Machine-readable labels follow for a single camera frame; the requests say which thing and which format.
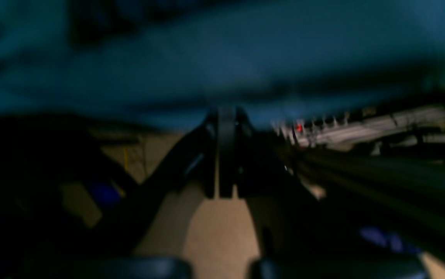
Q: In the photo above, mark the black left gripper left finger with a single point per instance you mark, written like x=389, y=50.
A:
x=154, y=217

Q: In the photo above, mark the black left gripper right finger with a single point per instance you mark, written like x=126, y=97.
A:
x=283, y=211

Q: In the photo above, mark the light blue table cloth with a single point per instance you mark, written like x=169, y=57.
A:
x=165, y=63

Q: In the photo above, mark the white power strip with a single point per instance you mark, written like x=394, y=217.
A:
x=347, y=130

